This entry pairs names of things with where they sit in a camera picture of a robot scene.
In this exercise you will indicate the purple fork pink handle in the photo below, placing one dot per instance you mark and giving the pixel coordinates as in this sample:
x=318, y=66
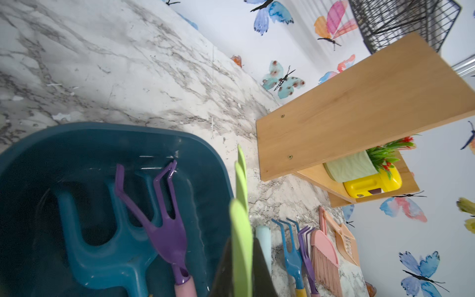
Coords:
x=308, y=267

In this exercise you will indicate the teal plastic storage box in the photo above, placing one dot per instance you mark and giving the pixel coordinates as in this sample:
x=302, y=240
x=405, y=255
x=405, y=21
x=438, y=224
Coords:
x=82, y=157

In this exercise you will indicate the pink hand brush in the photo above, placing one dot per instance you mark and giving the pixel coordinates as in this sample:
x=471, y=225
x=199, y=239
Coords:
x=325, y=263

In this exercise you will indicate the black wire wall basket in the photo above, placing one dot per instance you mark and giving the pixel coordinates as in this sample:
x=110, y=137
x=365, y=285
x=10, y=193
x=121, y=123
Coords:
x=382, y=23

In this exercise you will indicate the blue rake yellow handle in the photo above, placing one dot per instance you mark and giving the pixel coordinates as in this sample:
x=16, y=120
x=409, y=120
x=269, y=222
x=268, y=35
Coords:
x=293, y=258

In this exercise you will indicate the potted red flower plant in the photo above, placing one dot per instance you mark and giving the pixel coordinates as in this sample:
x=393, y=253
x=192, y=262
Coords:
x=379, y=159

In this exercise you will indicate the green rake brown handle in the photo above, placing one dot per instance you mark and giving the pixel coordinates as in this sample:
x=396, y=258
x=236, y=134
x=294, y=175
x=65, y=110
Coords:
x=241, y=232

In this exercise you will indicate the teal shovel yellow handle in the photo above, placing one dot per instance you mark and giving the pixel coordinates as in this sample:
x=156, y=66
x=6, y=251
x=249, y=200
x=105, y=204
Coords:
x=120, y=262

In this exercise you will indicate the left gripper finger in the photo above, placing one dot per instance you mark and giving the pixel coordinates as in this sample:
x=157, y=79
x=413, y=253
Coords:
x=262, y=285

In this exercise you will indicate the yellow plastic jar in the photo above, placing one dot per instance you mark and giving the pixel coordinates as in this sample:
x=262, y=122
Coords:
x=382, y=182

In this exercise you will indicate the pink dustpan scoop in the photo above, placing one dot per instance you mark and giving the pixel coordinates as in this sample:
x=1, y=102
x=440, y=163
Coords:
x=345, y=241

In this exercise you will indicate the wooden shelf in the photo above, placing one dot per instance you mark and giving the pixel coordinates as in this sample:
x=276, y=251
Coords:
x=401, y=90

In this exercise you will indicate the purple rake pink handle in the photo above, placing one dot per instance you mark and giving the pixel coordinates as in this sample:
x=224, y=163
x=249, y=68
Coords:
x=169, y=240

